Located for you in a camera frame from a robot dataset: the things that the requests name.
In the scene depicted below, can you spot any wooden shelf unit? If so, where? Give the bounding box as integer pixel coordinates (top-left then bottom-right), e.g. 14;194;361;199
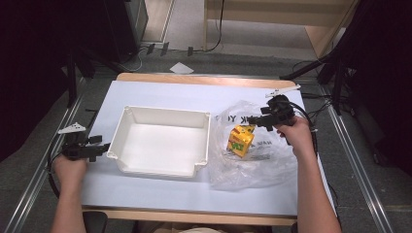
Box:
203;0;360;60

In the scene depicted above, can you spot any white paper sheet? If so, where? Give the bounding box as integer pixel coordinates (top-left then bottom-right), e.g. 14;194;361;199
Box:
169;61;195;75

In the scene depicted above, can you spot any clear plastic bag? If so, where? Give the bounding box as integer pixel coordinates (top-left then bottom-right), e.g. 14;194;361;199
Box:
207;99;299;191

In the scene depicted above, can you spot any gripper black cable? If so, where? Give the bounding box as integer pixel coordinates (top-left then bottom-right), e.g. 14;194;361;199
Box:
289;101;320;157
46;133;70;199

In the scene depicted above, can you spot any white plastic bin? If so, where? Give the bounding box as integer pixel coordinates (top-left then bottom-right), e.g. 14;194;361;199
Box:
106;105;213;179

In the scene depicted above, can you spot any white table mat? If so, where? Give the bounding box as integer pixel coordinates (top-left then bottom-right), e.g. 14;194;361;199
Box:
81;80;336;217

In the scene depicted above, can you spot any person's right hand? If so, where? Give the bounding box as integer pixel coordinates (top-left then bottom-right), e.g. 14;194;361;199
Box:
275;116;317;159

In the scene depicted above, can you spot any black cabinet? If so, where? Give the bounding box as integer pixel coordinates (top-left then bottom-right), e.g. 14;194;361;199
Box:
96;0;150;64

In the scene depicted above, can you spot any person's light clothing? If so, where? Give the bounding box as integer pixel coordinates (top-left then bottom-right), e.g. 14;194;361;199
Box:
139;220;270;233

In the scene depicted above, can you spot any metal floor rail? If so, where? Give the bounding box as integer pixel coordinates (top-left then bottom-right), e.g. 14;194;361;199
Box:
318;84;395;233
2;76;87;233

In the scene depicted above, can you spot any black metal stand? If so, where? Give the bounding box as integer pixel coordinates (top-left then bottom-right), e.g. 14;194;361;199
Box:
61;48;130;109
279;51;354;117

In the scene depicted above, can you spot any yellow carton box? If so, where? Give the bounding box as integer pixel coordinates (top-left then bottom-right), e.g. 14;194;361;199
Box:
225;124;257;159

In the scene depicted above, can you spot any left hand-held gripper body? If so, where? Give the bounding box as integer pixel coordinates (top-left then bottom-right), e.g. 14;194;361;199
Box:
57;121;90;162

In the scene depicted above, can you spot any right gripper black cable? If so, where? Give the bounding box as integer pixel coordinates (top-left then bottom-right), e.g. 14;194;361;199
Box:
289;101;320;157

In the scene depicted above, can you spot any white floor cable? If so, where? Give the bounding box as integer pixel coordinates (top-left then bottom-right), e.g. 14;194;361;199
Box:
120;47;148;74

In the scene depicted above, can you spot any black hanging cable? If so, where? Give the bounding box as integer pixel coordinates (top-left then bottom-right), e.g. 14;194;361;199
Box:
195;0;226;53

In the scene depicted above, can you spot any person's left hand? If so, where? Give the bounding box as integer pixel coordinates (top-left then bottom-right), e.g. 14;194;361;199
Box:
51;154;88;195

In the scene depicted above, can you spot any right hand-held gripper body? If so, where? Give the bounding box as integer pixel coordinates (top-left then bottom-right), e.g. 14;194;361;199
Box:
264;83;301;128

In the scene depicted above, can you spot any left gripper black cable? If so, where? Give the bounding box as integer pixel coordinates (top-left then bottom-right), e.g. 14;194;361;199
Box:
46;133;70;199

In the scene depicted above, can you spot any black chair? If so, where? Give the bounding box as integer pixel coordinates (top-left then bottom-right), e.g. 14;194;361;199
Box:
83;211;109;233

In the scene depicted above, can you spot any black floor cable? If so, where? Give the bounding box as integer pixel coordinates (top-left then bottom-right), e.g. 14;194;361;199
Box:
292;59;334;119

